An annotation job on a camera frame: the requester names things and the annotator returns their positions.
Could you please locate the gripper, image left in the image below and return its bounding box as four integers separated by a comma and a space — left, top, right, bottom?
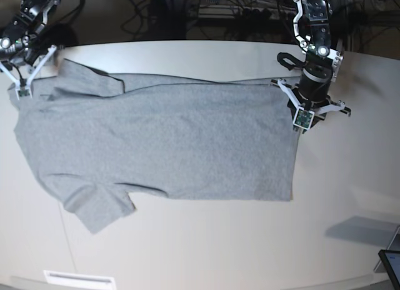
6, 47, 41, 73

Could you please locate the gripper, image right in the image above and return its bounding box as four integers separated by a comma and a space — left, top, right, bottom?
291, 67, 333, 104

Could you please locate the grey T-shirt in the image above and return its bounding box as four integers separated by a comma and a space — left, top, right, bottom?
8, 60, 298, 233

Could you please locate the black robot arm, image left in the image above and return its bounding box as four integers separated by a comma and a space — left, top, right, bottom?
1, 0, 86, 70

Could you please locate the black tablet screen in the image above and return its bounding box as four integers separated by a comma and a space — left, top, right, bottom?
378, 249, 400, 290

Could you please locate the white label strip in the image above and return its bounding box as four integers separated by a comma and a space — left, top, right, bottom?
43, 270, 116, 284

